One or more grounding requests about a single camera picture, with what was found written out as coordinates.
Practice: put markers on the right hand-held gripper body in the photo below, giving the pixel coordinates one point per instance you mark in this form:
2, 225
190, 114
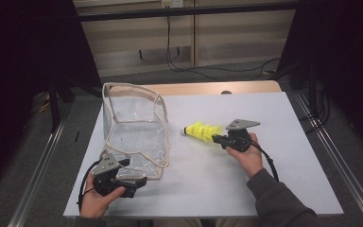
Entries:
239, 138

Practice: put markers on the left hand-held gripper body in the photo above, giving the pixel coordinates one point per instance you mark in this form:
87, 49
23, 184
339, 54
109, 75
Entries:
105, 167

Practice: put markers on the clear plastic bag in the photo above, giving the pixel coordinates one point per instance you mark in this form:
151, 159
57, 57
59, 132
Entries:
135, 138

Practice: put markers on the person's right hand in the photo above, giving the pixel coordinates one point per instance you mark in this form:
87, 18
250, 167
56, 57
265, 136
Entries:
249, 160

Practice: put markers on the person's left hand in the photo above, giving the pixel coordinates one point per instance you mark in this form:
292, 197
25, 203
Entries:
97, 201

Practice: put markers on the white board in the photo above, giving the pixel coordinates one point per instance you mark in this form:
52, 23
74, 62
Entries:
264, 101

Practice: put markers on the black metal stand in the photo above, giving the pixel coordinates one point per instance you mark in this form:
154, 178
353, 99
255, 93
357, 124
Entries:
54, 104

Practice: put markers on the dark curtain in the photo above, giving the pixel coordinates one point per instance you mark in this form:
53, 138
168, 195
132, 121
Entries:
19, 78
343, 63

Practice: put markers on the black horizontal bar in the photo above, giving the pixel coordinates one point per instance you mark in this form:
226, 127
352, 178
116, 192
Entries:
182, 12

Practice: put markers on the white power outlet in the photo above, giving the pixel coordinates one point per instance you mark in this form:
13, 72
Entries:
172, 3

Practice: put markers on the metal floor rail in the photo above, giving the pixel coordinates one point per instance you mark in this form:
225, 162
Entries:
34, 176
340, 157

